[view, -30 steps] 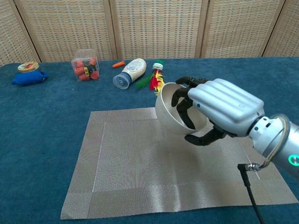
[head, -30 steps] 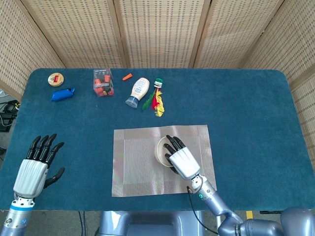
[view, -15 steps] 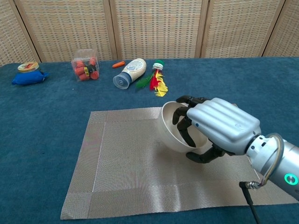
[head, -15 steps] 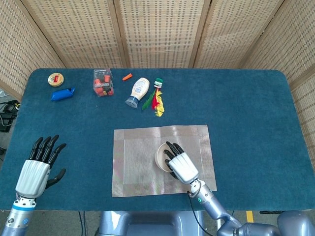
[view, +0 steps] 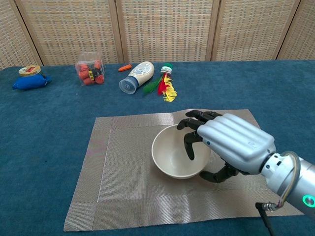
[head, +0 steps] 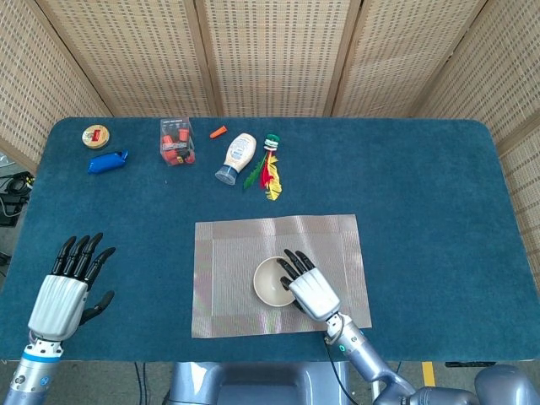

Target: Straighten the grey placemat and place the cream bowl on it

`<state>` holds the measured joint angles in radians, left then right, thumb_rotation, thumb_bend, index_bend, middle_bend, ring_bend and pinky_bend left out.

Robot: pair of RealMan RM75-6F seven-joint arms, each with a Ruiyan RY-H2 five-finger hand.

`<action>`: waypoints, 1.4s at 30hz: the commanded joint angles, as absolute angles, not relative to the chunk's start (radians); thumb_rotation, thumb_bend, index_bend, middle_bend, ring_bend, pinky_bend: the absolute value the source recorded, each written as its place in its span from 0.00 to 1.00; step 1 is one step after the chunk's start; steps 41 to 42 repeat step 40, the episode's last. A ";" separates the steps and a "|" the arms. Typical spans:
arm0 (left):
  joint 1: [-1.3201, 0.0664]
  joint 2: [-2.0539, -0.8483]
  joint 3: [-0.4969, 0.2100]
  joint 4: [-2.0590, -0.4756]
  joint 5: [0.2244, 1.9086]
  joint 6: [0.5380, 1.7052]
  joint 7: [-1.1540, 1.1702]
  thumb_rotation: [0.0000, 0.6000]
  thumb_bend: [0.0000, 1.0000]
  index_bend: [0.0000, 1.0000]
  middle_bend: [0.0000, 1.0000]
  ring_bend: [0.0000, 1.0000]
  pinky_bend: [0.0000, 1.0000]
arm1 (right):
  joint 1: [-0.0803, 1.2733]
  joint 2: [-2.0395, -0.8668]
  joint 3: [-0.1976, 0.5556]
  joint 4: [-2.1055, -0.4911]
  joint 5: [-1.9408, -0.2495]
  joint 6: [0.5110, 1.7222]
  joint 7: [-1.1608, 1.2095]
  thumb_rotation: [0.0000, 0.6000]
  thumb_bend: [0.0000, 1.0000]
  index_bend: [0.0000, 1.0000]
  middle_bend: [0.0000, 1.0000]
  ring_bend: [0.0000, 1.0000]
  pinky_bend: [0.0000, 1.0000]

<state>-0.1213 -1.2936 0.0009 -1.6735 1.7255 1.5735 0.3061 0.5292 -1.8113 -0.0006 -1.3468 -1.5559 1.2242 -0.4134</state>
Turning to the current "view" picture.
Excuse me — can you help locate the white round bowl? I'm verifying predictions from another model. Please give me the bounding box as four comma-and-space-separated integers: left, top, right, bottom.
151, 124, 212, 179

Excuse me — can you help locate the blue fish toy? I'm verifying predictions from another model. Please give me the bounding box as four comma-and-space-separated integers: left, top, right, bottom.
12, 74, 52, 91

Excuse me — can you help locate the white mayonnaise squeeze bottle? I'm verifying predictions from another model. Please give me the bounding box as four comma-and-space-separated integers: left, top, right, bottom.
119, 61, 155, 94

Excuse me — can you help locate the small yellow-lid jar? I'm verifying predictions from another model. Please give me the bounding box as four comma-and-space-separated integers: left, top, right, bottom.
18, 64, 42, 78

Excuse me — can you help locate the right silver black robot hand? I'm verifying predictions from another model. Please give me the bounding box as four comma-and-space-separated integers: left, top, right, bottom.
176, 109, 277, 184

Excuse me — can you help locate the clear box with orange caps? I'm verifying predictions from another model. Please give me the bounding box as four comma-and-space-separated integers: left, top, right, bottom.
74, 51, 106, 87

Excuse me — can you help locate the colourful feather shuttlecock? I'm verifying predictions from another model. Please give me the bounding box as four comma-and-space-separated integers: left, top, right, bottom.
143, 63, 178, 103

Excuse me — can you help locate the beige woven placemat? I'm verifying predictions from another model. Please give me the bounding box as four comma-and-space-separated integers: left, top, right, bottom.
63, 109, 305, 232

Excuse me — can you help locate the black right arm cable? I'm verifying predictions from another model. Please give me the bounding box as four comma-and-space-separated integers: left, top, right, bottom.
255, 201, 276, 236

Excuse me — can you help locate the woven bamboo folding screen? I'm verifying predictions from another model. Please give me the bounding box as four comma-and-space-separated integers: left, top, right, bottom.
0, 0, 315, 71

